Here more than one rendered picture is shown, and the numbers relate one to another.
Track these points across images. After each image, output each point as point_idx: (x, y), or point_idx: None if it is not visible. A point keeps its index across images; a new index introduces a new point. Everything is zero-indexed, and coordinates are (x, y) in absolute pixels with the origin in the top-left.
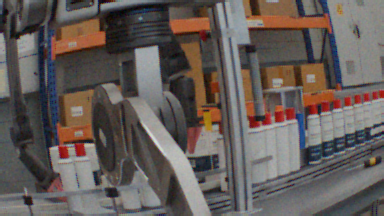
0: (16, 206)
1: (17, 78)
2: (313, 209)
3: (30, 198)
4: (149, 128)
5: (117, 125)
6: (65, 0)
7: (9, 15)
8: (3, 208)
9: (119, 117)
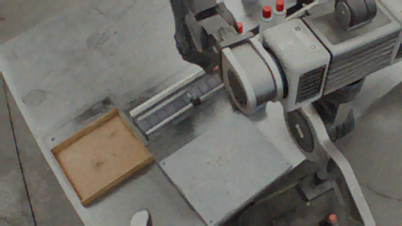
0: (173, 86)
1: (183, 4)
2: (388, 79)
3: (199, 101)
4: (356, 201)
5: (322, 154)
6: (295, 99)
7: (196, 34)
8: (161, 96)
9: (327, 158)
